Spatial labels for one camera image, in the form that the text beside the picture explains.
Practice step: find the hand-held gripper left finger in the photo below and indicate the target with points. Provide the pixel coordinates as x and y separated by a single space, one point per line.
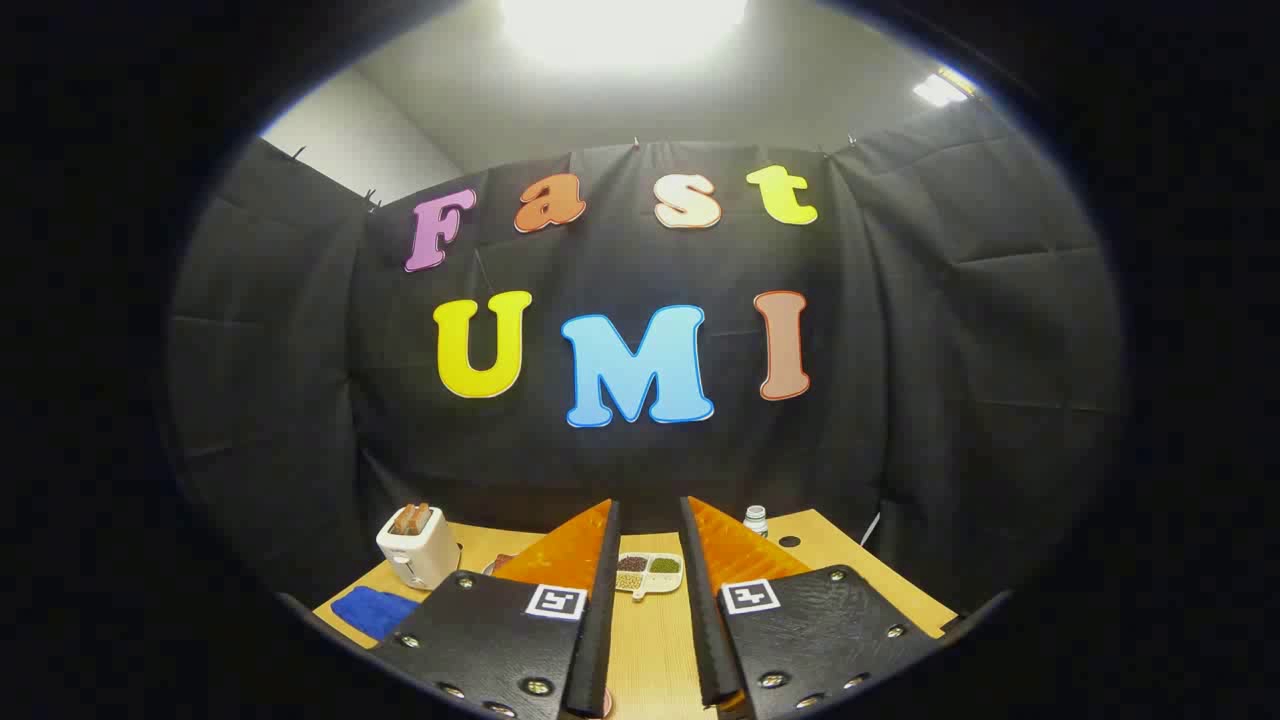
600 620

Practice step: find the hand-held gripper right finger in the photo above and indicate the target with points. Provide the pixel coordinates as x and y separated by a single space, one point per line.
705 620

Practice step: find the white divided bean dish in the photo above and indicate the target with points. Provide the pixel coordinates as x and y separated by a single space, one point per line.
650 572

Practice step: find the white drink bottle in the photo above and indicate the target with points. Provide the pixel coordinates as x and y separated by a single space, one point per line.
755 520

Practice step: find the plate of food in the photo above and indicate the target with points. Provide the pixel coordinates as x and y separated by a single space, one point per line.
498 565

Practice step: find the cream toaster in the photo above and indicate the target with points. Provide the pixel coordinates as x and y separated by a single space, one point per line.
418 555

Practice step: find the toast slices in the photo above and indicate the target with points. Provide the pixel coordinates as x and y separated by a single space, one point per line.
411 518

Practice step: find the blue cloth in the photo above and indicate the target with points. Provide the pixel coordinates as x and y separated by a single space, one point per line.
372 610

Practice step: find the small ceiling light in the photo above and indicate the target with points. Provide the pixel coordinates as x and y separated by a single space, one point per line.
938 90

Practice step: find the large ceiling light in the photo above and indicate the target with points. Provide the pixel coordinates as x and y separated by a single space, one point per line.
620 25

